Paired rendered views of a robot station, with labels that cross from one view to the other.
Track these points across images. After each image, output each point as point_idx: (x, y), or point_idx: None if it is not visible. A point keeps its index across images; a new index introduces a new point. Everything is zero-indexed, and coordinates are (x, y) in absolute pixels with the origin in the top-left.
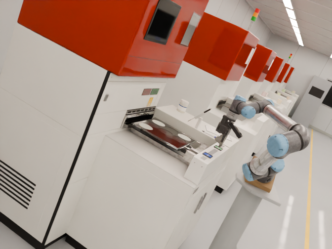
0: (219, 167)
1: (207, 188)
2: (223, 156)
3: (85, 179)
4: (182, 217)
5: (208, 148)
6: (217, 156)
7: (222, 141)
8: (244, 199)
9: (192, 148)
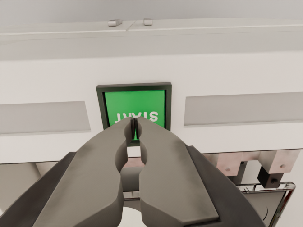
0: (47, 38)
1: (109, 27)
2: (93, 48)
3: None
4: (296, 20)
5: (273, 142)
6: None
7: (199, 156)
8: None
9: (230, 171)
